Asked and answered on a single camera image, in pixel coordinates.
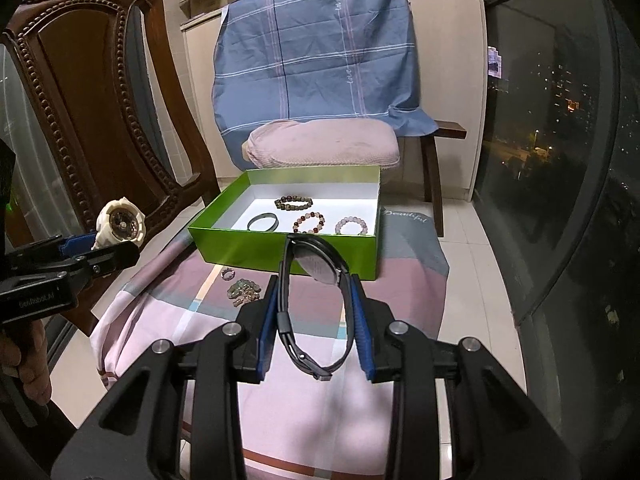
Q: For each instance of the person's left hand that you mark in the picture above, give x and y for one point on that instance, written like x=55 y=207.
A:
x=27 y=355

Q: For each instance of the black wristwatch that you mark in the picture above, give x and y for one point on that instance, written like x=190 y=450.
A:
x=320 y=260

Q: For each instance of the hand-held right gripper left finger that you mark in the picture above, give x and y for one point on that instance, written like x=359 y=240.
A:
x=265 y=332

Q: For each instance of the pink plaid bed sheet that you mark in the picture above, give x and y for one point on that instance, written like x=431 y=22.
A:
x=400 y=290

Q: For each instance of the pink pillow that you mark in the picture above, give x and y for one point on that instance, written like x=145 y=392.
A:
x=320 y=142

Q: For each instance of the dark window frame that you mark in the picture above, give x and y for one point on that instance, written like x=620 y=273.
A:
x=520 y=185

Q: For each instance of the green cardboard box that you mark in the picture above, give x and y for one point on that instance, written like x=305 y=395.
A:
x=240 y=247

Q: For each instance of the grey metal bangle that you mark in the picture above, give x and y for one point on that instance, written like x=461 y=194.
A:
x=251 y=222

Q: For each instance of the dark wooden armchair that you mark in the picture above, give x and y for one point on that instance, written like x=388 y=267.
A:
x=447 y=130

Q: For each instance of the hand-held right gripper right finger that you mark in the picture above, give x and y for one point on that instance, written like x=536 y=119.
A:
x=362 y=332

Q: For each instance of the paper sticker on window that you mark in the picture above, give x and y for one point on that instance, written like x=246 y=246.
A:
x=495 y=62

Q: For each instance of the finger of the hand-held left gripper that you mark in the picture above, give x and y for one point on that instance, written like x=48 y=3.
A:
x=77 y=245
x=110 y=257

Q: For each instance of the carved wooden chair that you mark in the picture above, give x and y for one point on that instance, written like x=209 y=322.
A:
x=90 y=110

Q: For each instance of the cream wristwatch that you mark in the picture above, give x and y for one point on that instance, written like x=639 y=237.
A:
x=120 y=222

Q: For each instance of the blue plaid cloth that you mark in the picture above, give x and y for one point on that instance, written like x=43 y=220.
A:
x=315 y=55

